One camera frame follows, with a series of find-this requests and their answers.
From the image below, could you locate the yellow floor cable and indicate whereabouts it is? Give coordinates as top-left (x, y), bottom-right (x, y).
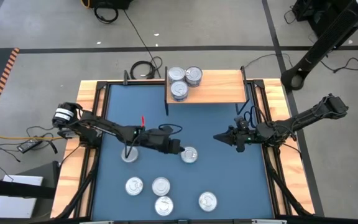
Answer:
top-left (0, 130), bottom-right (65, 141)

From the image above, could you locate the wooden shelf black frame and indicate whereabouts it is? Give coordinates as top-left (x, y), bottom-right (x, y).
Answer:
top-left (164, 65), bottom-right (249, 116)

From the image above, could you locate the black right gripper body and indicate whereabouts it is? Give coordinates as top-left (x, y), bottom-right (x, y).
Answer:
top-left (231, 123), bottom-right (264, 153)

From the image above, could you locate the white panel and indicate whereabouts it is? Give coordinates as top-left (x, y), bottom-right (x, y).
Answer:
top-left (0, 174), bottom-right (44, 220)

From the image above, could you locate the black equipment pile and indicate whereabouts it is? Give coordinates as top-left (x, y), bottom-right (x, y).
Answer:
top-left (291, 0), bottom-right (354, 40)

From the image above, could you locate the black left camera cable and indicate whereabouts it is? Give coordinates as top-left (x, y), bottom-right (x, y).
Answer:
top-left (123, 123), bottom-right (183, 159)

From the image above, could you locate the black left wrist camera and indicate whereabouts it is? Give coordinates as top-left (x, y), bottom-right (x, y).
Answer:
top-left (150, 128), bottom-right (171, 140)

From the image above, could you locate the black power adapter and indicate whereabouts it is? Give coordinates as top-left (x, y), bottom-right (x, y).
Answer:
top-left (16, 139), bottom-right (44, 154)

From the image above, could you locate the long black floor cable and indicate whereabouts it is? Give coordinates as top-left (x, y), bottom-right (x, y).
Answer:
top-left (122, 8), bottom-right (163, 78)

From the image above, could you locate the coiled black cable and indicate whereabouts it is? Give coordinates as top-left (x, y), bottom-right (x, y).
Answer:
top-left (130, 56), bottom-right (163, 80)

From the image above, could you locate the black cable loop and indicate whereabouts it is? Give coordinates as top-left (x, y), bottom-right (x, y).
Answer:
top-left (93, 6), bottom-right (119, 25)

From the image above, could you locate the black stand bar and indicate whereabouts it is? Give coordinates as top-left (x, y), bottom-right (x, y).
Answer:
top-left (0, 160), bottom-right (58, 200)

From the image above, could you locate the black right camera cable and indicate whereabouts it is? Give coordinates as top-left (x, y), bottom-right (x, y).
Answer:
top-left (243, 105), bottom-right (262, 125)

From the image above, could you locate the black control box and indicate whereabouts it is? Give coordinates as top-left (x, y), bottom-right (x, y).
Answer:
top-left (57, 129), bottom-right (84, 140)

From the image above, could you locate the blue table mat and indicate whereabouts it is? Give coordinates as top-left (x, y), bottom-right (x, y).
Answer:
top-left (91, 83), bottom-right (275, 221)

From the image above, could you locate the black table frame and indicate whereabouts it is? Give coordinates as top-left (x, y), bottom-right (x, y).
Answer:
top-left (50, 79), bottom-right (315, 220)

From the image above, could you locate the black equipment case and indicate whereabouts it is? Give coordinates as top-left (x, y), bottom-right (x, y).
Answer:
top-left (88, 0), bottom-right (134, 10)

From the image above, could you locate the black camera cable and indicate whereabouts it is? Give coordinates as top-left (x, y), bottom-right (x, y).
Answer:
top-left (243, 105), bottom-right (262, 125)
top-left (123, 123), bottom-right (183, 159)

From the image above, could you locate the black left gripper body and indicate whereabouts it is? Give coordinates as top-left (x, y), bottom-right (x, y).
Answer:
top-left (141, 129), bottom-right (182, 155)

